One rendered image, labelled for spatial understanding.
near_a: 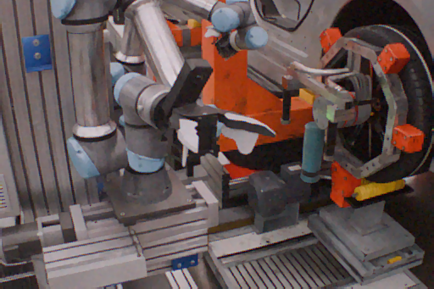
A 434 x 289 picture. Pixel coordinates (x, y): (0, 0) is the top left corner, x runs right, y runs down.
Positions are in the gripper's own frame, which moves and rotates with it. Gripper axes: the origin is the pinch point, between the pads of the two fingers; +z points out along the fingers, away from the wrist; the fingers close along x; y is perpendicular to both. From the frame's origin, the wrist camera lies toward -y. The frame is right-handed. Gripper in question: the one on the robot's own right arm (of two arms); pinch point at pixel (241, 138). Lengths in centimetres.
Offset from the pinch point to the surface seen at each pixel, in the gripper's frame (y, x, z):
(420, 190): 94, -225, -64
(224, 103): 36, -87, -108
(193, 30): 32, -189, -279
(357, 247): 86, -119, -41
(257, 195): 76, -98, -89
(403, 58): -3, -103, -32
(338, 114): 20, -84, -43
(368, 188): 55, -115, -41
